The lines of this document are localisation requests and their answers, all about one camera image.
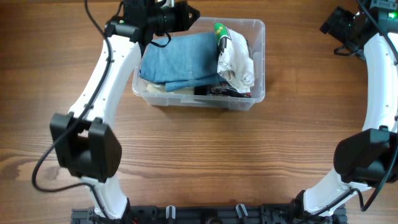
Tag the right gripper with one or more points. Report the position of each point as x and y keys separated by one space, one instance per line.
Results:
x=343 y=17

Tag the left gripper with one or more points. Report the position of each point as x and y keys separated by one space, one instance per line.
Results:
x=185 y=20

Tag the blue towel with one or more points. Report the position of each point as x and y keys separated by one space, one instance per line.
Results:
x=187 y=61

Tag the white garment green tag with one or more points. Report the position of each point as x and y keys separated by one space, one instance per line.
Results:
x=234 y=62

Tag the black garment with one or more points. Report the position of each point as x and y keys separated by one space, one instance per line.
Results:
x=202 y=90

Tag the plaid shirt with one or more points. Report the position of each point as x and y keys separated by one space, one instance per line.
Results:
x=225 y=89

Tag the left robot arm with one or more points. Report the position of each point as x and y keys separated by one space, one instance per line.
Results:
x=83 y=138

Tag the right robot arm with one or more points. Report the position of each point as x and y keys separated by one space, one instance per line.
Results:
x=364 y=163

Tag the clear plastic storage bin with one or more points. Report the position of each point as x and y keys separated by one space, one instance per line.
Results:
x=254 y=31

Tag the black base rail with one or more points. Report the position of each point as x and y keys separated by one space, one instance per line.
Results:
x=264 y=214

